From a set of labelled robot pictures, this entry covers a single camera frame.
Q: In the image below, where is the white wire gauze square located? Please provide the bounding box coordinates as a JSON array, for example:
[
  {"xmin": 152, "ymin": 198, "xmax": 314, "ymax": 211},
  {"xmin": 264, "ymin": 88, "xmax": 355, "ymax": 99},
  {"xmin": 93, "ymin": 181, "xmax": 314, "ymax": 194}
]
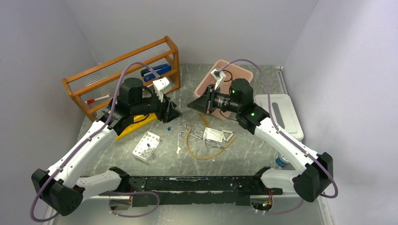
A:
[{"xmin": 203, "ymin": 127, "xmax": 223, "ymax": 143}]

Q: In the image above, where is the white plastic bin lid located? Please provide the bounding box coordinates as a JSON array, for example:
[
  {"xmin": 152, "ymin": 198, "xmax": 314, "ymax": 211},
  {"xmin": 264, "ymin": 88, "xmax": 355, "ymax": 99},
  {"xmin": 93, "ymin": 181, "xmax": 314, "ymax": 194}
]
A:
[{"xmin": 270, "ymin": 94, "xmax": 304, "ymax": 141}]

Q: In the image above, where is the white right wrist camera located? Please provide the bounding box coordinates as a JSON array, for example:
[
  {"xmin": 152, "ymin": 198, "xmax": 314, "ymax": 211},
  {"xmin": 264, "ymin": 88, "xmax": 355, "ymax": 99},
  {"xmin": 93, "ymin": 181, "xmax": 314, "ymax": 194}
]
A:
[{"xmin": 211, "ymin": 69, "xmax": 226, "ymax": 91}]

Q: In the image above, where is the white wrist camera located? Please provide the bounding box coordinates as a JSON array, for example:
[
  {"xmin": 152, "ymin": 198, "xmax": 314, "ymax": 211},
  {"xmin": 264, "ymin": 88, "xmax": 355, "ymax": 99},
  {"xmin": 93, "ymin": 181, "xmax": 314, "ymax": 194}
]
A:
[
  {"xmin": 211, "ymin": 69, "xmax": 226, "ymax": 91},
  {"xmin": 153, "ymin": 77, "xmax": 173, "ymax": 102}
]

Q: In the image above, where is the yellow foam tray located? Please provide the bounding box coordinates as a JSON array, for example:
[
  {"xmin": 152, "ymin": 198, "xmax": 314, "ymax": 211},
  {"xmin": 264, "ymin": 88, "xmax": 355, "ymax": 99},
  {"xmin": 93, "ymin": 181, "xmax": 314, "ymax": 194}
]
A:
[{"xmin": 116, "ymin": 113, "xmax": 157, "ymax": 140}]

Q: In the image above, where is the blue black stapler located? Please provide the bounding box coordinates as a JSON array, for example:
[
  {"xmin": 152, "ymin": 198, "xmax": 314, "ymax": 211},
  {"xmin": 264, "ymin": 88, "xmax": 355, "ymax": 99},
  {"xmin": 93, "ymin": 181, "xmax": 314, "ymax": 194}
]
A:
[{"xmin": 140, "ymin": 63, "xmax": 172, "ymax": 83}]

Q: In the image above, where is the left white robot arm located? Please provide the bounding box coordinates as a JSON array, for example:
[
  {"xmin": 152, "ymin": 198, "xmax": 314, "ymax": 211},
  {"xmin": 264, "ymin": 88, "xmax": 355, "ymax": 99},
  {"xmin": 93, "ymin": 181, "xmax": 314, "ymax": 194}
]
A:
[{"xmin": 31, "ymin": 78, "xmax": 182, "ymax": 216}]

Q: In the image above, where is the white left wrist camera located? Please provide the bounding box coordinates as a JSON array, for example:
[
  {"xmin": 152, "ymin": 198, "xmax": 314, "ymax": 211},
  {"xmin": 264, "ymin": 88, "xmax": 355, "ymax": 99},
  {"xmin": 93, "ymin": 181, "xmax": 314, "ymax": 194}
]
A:
[{"xmin": 153, "ymin": 77, "xmax": 173, "ymax": 102}]

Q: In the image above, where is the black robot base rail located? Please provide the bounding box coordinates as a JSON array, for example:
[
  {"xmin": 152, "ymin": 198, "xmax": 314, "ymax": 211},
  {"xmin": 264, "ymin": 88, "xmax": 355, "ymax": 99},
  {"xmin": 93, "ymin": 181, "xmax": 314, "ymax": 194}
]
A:
[{"xmin": 114, "ymin": 175, "xmax": 283, "ymax": 207}]

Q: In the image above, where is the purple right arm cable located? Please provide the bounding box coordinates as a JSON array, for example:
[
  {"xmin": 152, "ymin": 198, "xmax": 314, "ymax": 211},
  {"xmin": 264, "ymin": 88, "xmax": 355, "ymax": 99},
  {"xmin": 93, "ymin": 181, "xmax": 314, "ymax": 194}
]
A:
[{"xmin": 219, "ymin": 59, "xmax": 339, "ymax": 216}]

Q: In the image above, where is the white test tube rack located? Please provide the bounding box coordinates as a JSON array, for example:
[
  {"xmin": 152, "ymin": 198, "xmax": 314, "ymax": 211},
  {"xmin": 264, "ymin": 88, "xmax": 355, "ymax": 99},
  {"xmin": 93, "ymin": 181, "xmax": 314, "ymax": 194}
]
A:
[{"xmin": 132, "ymin": 131, "xmax": 161, "ymax": 163}]

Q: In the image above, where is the yellow rubber tubing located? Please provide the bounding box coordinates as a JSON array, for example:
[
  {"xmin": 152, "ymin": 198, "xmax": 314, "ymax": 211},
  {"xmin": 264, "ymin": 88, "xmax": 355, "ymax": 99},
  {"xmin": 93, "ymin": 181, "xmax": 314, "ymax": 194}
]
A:
[{"xmin": 183, "ymin": 126, "xmax": 237, "ymax": 161}]

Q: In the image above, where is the black wire tripod stand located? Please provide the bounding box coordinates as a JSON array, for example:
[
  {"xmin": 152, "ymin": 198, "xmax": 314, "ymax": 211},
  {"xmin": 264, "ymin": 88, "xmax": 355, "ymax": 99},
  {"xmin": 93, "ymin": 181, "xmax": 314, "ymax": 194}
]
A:
[{"xmin": 223, "ymin": 70, "xmax": 233, "ymax": 83}]

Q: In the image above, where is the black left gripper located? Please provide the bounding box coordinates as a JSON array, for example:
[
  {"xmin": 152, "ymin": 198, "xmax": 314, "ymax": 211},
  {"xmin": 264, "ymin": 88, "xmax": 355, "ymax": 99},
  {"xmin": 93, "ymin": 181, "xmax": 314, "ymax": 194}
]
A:
[{"xmin": 131, "ymin": 90, "xmax": 183, "ymax": 123}]

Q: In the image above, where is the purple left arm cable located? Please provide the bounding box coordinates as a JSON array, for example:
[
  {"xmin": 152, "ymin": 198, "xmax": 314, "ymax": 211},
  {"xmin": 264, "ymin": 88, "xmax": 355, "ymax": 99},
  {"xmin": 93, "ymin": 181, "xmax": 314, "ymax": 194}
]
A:
[{"xmin": 29, "ymin": 62, "xmax": 162, "ymax": 223}]

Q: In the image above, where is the orange wooden shelf rack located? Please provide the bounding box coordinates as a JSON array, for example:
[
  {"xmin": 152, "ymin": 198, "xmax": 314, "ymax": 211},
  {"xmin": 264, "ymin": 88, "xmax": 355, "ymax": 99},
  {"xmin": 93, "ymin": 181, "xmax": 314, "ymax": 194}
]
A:
[{"xmin": 61, "ymin": 36, "xmax": 181, "ymax": 122}]

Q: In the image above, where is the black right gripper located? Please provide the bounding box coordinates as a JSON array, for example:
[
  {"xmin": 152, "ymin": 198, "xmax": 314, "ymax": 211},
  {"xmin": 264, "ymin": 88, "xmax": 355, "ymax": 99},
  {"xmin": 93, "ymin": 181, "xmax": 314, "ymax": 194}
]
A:
[{"xmin": 188, "ymin": 84, "xmax": 241, "ymax": 114}]

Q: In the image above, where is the white clay triangle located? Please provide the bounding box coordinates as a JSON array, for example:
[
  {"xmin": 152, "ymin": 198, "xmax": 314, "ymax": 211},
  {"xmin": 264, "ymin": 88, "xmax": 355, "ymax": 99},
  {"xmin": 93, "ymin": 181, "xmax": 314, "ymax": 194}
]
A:
[{"xmin": 222, "ymin": 130, "xmax": 234, "ymax": 143}]

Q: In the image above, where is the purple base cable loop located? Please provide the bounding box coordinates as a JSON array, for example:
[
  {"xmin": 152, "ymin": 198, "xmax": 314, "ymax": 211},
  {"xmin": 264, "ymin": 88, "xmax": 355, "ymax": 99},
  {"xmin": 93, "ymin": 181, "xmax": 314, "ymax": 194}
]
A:
[{"xmin": 108, "ymin": 191, "xmax": 161, "ymax": 218}]

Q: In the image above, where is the pink plastic bin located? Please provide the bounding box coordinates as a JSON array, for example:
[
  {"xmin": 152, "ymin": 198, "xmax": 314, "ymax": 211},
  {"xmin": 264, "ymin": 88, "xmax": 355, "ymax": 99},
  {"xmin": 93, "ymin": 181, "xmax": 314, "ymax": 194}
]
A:
[{"xmin": 194, "ymin": 61, "xmax": 258, "ymax": 122}]

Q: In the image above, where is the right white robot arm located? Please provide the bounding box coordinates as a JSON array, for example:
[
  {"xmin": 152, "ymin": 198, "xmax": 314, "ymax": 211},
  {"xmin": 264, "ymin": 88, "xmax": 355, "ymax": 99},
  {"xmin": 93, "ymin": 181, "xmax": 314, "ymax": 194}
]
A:
[{"xmin": 187, "ymin": 78, "xmax": 338, "ymax": 202}]

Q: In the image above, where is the red white marker pen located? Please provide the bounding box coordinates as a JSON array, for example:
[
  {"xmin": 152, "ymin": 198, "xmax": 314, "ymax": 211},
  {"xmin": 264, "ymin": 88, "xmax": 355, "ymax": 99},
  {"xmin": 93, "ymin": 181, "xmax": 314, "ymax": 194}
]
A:
[{"xmin": 85, "ymin": 94, "xmax": 110, "ymax": 104}]

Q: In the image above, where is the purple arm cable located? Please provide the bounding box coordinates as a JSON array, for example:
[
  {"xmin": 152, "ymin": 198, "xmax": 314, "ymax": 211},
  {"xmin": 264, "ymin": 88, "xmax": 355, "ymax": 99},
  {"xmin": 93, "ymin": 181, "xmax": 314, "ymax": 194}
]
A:
[
  {"xmin": 29, "ymin": 62, "xmax": 162, "ymax": 223},
  {"xmin": 219, "ymin": 59, "xmax": 339, "ymax": 216}
]

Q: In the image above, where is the blue white round container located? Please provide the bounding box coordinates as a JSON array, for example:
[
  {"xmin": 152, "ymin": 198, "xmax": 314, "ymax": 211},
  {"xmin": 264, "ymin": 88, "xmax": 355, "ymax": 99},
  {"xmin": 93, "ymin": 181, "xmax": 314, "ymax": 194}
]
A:
[{"xmin": 275, "ymin": 153, "xmax": 290, "ymax": 167}]

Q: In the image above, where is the brown bristle tube brush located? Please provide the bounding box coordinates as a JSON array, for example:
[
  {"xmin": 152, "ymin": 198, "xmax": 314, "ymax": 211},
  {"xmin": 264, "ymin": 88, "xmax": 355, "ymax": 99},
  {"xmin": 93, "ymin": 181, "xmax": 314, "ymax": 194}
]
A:
[{"xmin": 199, "ymin": 113, "xmax": 210, "ymax": 127}]

